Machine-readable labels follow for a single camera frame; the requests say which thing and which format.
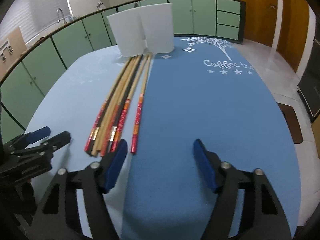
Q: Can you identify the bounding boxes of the plain bamboo chopstick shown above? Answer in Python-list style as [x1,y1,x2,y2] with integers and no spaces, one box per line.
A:
[92,55,142,157]
[88,56,139,157]

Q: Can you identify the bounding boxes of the red patterned bamboo chopstick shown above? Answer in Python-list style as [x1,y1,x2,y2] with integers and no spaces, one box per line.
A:
[130,53,152,154]
[110,55,149,152]

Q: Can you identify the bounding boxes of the green lower kitchen cabinets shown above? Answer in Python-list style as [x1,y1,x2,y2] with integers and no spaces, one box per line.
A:
[1,0,247,142]

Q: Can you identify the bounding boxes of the cardboard board with devices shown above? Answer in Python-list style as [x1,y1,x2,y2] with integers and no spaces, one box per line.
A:
[0,27,27,79]

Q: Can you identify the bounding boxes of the cardboard box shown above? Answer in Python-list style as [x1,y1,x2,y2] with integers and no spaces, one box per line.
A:
[311,115,320,158]

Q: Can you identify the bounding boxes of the brown wooden stool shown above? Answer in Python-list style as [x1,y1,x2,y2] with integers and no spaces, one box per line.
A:
[278,102,303,144]

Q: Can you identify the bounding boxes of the chrome sink faucet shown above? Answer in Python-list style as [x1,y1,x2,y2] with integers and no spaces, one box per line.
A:
[56,8,67,25]

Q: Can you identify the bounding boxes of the white window blinds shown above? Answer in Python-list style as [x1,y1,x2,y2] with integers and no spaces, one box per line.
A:
[1,0,72,42]

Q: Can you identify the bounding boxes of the blue tree print table mat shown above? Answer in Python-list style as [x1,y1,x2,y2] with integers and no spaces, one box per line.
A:
[24,36,302,240]

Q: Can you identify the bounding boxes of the black glass cabinet appliance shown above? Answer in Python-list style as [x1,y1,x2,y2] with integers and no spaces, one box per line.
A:
[298,39,320,122]

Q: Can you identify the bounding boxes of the white double utensil holder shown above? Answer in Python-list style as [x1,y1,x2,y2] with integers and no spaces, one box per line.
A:
[107,3,174,57]

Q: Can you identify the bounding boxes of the brown wooden door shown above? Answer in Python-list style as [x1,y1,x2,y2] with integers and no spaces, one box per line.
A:
[242,0,278,47]
[277,0,309,72]

